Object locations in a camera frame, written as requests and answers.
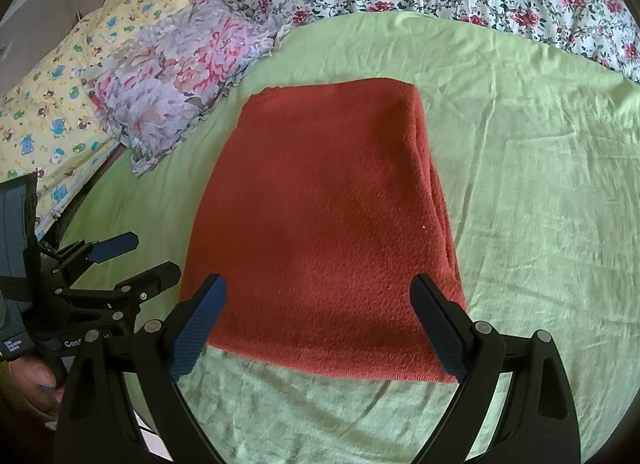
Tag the purple floral pillow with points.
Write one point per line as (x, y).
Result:
(175, 78)

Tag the rust red knit sweater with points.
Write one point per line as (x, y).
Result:
(325, 219)

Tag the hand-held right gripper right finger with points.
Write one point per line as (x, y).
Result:
(445, 344)

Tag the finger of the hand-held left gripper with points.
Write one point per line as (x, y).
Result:
(145, 284)
(112, 246)

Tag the person's left hand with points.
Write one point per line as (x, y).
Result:
(32, 386)

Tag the light green bedsheet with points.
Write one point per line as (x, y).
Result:
(525, 194)

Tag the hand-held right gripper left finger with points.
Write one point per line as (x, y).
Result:
(200, 324)

